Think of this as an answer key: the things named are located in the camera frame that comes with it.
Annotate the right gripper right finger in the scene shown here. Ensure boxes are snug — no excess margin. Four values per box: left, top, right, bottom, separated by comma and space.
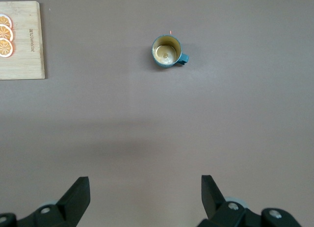
198, 175, 300, 227

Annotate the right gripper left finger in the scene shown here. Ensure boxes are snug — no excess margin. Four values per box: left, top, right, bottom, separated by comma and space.
0, 176, 91, 227

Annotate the dark teal mug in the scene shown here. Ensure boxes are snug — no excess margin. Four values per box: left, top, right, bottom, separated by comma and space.
151, 34, 190, 69

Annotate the bamboo cutting board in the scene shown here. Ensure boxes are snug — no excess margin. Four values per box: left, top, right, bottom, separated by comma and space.
0, 0, 46, 80

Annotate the orange slice toy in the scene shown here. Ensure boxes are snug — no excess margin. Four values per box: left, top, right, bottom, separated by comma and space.
0, 13, 13, 29
0, 23, 14, 41
0, 37, 15, 58

